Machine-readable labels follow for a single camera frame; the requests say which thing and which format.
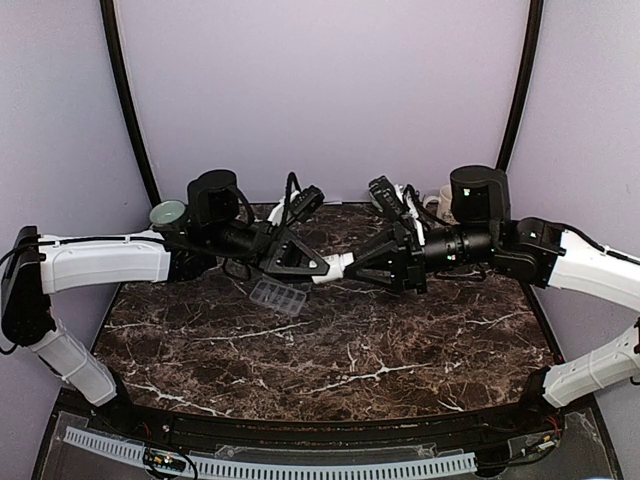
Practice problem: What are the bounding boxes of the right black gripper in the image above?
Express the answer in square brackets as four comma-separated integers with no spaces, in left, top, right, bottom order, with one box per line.
[345,217,497,293]

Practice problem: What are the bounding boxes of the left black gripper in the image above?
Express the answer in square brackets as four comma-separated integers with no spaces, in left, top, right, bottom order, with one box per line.
[209,218,336,285]

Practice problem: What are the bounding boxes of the clear plastic pill organizer box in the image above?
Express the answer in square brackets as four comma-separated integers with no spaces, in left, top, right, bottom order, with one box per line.
[249,279,307,317]

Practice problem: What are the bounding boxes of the white pill bottle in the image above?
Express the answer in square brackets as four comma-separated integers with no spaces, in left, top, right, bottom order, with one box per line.
[318,252,354,283]

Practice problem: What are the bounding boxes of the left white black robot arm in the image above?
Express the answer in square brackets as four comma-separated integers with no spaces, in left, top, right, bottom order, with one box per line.
[1,169,330,436]

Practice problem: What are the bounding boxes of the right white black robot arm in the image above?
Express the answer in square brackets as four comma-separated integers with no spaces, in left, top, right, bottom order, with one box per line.
[344,165,639,434]

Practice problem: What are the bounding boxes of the cream printed mug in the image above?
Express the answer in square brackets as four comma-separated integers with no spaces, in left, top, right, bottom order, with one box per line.
[422,184,456,224]

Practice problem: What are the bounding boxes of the left celadon green bowl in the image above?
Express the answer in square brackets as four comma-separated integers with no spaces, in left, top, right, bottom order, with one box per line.
[149,200,188,230]

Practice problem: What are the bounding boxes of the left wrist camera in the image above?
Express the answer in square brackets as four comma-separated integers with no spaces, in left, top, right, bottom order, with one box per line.
[267,172,324,227]

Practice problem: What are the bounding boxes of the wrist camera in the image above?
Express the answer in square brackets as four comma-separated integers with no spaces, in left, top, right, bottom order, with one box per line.
[267,172,324,227]
[368,175,420,224]

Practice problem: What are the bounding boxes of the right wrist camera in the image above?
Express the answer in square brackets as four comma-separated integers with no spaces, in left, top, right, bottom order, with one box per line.
[368,175,420,224]

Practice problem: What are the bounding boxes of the right black frame post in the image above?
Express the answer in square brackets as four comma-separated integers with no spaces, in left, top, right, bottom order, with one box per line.
[495,0,544,172]

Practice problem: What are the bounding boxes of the black frame post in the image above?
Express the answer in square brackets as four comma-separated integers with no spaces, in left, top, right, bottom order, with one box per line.
[99,0,161,206]
[495,0,544,172]

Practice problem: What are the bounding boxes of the white slotted cable duct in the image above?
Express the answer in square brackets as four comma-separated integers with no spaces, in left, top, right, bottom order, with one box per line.
[63,427,478,479]

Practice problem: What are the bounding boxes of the left black frame post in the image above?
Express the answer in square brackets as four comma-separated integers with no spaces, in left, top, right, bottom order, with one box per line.
[99,0,161,206]

